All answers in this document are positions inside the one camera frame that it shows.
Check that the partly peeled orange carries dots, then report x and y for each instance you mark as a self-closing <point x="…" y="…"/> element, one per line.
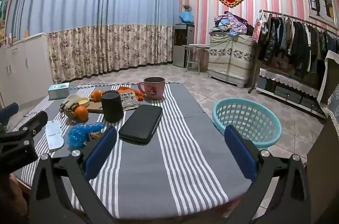
<point x="81" y="114"/>

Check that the pink hanging bag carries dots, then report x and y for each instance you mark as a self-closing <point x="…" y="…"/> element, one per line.
<point x="259" y="27"/>

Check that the cloth covered cabinet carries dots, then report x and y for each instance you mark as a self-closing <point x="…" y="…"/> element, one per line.
<point x="230" y="57"/>

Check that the blue floral curtain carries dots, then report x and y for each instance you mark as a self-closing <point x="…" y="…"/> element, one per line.
<point x="92" y="14"/>

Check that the pink mug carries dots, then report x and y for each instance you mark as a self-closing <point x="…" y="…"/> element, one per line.
<point x="153" y="91"/>

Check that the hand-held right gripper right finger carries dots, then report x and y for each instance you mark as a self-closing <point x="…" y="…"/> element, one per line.
<point x="241" y="152"/>

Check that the water dispenser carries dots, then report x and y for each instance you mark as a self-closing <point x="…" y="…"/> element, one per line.
<point x="182" y="46"/>

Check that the teal plastic basket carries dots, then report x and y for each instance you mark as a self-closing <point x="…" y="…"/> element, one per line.
<point x="246" y="118"/>

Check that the white cabinet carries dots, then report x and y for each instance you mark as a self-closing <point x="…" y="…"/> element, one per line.
<point x="26" y="67"/>

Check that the blue bag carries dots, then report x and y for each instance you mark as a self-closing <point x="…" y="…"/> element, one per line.
<point x="186" y="17"/>

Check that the blue bubble wrap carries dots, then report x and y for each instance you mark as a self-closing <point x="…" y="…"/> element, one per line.
<point x="78" y="133"/>

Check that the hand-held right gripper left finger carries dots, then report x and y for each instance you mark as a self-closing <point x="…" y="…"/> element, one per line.
<point x="100" y="152"/>

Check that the low stand with lace cloth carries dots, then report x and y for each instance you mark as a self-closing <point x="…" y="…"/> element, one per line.
<point x="291" y="83"/>

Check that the beige knitted cloth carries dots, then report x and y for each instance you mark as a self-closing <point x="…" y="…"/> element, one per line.
<point x="69" y="102"/>

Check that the orange plastic bag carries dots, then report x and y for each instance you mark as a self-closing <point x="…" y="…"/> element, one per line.
<point x="125" y="88"/>

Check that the pile of clothes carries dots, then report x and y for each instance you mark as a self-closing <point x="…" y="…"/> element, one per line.
<point x="233" y="23"/>

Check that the brown crumpled wrapper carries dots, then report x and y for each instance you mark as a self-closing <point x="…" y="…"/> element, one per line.
<point x="92" y="137"/>

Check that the black cylindrical cup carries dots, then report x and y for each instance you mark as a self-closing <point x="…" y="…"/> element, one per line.
<point x="112" y="107"/>

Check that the white paper slip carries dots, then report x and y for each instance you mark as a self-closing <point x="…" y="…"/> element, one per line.
<point x="54" y="137"/>

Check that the metal clothes rack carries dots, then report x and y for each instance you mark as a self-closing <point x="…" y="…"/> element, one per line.
<point x="296" y="18"/>

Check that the grey striped tablecloth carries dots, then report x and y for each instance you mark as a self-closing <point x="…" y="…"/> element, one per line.
<point x="172" y="147"/>

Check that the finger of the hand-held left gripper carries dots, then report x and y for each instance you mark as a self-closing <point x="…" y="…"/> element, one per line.
<point x="33" y="123"/>
<point x="9" y="110"/>

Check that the green wall poster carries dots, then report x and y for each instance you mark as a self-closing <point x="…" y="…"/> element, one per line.
<point x="4" y="4"/>

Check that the dark printed snack packet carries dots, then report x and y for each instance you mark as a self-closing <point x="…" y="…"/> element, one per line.
<point x="129" y="102"/>

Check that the black zip case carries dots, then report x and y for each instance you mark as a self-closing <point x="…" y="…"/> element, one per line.
<point x="140" y="124"/>

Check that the small potted plant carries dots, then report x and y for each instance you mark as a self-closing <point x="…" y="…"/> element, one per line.
<point x="187" y="7"/>

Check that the cream tape roll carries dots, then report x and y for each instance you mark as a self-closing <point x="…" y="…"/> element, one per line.
<point x="84" y="101"/>

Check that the small side table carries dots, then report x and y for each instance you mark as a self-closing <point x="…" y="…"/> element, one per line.
<point x="196" y="47"/>

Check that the teal tissue box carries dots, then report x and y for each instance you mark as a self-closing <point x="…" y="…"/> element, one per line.
<point x="58" y="91"/>

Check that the row of hanging clothes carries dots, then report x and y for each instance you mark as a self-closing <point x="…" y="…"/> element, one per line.
<point x="291" y="41"/>

